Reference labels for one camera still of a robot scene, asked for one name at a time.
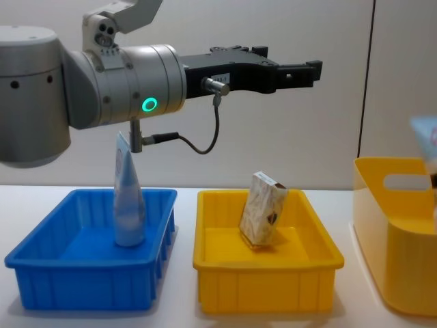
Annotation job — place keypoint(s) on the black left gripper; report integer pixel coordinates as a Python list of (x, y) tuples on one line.
[(246, 73)]

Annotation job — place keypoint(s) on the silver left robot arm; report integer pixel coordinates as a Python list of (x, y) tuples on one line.
[(88, 89)]

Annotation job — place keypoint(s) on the light blue package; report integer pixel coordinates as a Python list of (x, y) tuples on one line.
[(426, 133)]

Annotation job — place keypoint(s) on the beige patterned cardboard box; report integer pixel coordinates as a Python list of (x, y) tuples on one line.
[(262, 212)]

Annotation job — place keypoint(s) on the yellow plastic bin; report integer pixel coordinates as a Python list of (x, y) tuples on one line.
[(266, 270)]

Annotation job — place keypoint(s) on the white and blue tube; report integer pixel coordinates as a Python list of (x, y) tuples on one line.
[(128, 205)]

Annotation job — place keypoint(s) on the blue plastic bin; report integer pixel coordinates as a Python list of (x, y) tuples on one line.
[(78, 263)]

